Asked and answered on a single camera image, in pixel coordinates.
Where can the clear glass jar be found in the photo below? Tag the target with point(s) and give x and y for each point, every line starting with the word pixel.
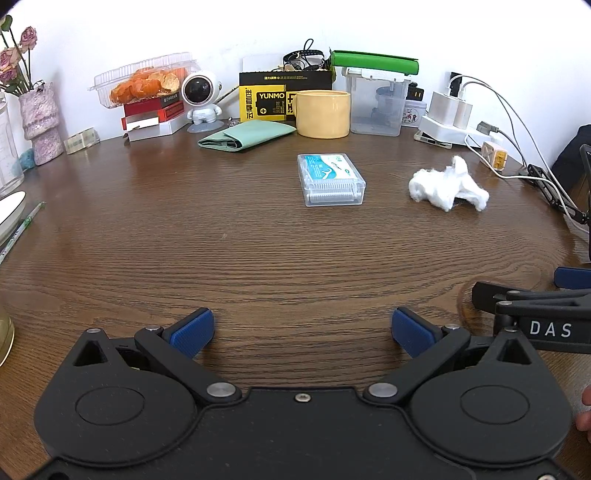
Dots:
pixel 9 152

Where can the dark red box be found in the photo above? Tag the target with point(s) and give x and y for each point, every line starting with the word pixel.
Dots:
pixel 152 108

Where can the black folding stand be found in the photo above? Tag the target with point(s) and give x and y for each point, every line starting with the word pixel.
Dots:
pixel 549 184

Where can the person's right hand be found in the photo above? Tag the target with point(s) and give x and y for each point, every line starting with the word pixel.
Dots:
pixel 585 410

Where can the large white charger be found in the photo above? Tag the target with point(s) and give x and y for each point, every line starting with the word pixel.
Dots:
pixel 443 106

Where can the white astronaut figure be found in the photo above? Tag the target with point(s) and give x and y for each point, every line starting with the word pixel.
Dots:
pixel 201 94

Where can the small white charger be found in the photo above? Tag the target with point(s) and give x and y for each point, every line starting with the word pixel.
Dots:
pixel 464 115

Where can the dried pink rose bouquet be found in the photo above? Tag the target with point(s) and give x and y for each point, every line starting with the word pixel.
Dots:
pixel 14 55

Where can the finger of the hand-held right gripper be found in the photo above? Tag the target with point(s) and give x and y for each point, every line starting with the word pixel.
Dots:
pixel 572 277
pixel 489 295

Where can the pile of tangerine peels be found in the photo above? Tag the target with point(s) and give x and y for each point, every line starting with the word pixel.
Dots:
pixel 143 85

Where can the white cotton wad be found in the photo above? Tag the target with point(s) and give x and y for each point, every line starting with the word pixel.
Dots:
pixel 443 189

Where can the small beige packet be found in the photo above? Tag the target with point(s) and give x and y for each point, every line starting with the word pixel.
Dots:
pixel 82 141

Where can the yellow white plug adapter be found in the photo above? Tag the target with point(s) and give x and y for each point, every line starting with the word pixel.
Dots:
pixel 495 156

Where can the white power strip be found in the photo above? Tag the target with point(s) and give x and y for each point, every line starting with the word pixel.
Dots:
pixel 438 130

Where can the clear plastic clamshell box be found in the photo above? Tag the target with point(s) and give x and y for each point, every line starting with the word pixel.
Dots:
pixel 104 85

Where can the black charger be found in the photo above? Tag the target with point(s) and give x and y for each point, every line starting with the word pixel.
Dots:
pixel 415 92

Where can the black bag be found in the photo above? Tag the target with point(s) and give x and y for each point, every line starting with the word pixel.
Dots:
pixel 568 161

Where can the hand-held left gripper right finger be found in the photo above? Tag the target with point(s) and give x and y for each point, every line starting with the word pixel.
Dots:
pixel 408 332

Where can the yellow cup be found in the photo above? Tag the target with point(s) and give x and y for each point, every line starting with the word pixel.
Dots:
pixel 323 115

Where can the gold round base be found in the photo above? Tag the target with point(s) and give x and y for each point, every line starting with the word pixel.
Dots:
pixel 5 334

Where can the green folded cloth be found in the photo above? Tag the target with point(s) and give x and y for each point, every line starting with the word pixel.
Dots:
pixel 249 136

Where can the white flat phone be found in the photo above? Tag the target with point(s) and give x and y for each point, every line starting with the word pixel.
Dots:
pixel 431 141

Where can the floral print tin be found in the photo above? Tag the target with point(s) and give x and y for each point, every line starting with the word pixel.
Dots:
pixel 413 113

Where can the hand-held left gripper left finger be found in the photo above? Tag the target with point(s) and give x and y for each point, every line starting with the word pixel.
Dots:
pixel 194 332

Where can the pink speckled vase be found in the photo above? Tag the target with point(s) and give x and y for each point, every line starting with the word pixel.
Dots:
pixel 41 124

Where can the clear dental floss pick box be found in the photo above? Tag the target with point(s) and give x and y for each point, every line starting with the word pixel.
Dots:
pixel 330 177

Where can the black yellow box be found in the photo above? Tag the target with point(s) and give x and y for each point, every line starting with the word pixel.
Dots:
pixel 268 99

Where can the red white open box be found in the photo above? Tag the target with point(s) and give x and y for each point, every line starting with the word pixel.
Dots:
pixel 152 127

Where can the white round plate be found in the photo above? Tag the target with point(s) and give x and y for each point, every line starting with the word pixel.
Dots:
pixel 10 217

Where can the clear container with green lid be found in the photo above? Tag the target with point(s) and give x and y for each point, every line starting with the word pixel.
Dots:
pixel 374 115

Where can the teal stone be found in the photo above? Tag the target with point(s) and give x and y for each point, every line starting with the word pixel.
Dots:
pixel 27 160

